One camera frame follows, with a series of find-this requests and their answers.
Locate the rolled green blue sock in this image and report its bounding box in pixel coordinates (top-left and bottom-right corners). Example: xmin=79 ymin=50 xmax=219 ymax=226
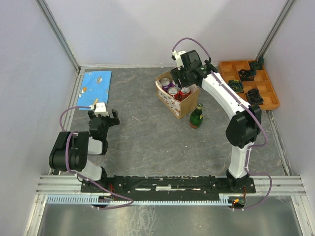
xmin=228 ymin=80 xmax=244 ymax=93

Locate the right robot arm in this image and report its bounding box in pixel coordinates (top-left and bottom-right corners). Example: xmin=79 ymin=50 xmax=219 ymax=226
xmin=170 ymin=50 xmax=261 ymax=192

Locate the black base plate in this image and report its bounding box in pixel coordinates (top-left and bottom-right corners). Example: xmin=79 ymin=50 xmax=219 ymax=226
xmin=80 ymin=176 xmax=256 ymax=202

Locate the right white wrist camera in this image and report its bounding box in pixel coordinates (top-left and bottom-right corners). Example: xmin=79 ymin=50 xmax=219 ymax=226
xmin=171 ymin=50 xmax=186 ymax=70

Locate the orange divided tray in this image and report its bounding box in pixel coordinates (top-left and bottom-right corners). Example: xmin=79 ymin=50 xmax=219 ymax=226
xmin=218 ymin=60 xmax=280 ymax=110

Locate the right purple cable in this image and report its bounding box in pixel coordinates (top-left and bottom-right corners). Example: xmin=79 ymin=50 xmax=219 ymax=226
xmin=171 ymin=37 xmax=273 ymax=211

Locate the rolled sock in corner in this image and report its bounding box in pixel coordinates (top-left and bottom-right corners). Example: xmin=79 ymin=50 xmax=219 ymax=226
xmin=249 ymin=56 xmax=264 ymax=70

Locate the purple soda can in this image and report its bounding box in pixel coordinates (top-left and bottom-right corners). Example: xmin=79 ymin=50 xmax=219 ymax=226
xmin=160 ymin=78 xmax=171 ymax=91
xmin=172 ymin=80 xmax=179 ymax=89

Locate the purple cable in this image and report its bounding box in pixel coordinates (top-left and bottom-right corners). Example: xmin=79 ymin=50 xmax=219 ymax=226
xmin=60 ymin=105 xmax=134 ymax=210
xmin=171 ymin=37 xmax=273 ymax=211

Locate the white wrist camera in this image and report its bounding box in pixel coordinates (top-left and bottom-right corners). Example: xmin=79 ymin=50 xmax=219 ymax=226
xmin=171 ymin=50 xmax=186 ymax=70
xmin=90 ymin=102 xmax=109 ymax=117

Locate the rolled black sock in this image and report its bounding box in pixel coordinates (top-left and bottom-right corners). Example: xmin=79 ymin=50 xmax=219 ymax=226
xmin=246 ymin=88 xmax=264 ymax=105

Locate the red cola can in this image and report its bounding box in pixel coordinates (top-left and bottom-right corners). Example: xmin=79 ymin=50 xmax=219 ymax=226
xmin=167 ymin=87 xmax=179 ymax=100
xmin=179 ymin=87 xmax=191 ymax=101

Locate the rolled dark sock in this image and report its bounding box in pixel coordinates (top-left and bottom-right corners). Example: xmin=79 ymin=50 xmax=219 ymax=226
xmin=238 ymin=69 xmax=256 ymax=82

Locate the blue patterned cloth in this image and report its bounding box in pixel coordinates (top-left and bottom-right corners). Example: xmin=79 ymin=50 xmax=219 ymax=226
xmin=76 ymin=70 xmax=112 ymax=111

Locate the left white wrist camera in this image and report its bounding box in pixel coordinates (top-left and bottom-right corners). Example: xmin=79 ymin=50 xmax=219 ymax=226
xmin=90 ymin=102 xmax=109 ymax=117

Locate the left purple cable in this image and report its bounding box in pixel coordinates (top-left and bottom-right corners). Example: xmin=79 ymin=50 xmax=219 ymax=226
xmin=60 ymin=105 xmax=134 ymax=210

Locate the blue slotted cable duct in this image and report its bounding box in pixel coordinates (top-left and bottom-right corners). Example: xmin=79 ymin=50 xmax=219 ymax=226
xmin=46 ymin=194 xmax=232 ymax=207

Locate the green glass bottle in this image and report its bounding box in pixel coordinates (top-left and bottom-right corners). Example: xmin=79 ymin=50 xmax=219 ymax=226
xmin=189 ymin=103 xmax=203 ymax=129

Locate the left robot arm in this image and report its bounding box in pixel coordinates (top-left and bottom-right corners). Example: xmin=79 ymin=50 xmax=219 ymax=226
xmin=49 ymin=109 xmax=120 ymax=192

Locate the aluminium frame rail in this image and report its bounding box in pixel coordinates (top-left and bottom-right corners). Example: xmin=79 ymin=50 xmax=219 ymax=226
xmin=35 ymin=175 xmax=306 ymax=196

